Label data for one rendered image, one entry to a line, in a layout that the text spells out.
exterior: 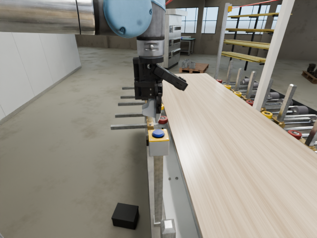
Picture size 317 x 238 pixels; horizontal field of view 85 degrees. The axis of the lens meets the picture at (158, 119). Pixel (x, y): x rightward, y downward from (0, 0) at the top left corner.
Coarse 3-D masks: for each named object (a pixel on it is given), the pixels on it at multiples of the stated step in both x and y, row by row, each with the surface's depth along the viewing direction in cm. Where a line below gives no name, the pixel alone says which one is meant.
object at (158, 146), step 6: (150, 132) 62; (150, 138) 59; (156, 138) 59; (162, 138) 59; (168, 138) 59; (150, 144) 59; (156, 144) 59; (162, 144) 59; (168, 144) 59; (150, 150) 60; (156, 150) 60; (162, 150) 60; (168, 150) 61
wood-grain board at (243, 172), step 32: (192, 96) 181; (224, 96) 181; (192, 128) 125; (224, 128) 125; (256, 128) 125; (192, 160) 96; (224, 160) 96; (256, 160) 96; (288, 160) 96; (192, 192) 78; (224, 192) 78; (256, 192) 78; (288, 192) 78; (224, 224) 65; (256, 224) 65; (288, 224) 65
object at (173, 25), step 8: (168, 8) 563; (176, 8) 564; (168, 16) 575; (176, 16) 638; (168, 24) 586; (176, 24) 654; (168, 32) 598; (176, 32) 671; (168, 40) 610; (176, 40) 679; (168, 48) 623; (176, 48) 707; (168, 56) 639; (176, 56) 727; (160, 64) 660; (168, 64) 655; (176, 64) 761
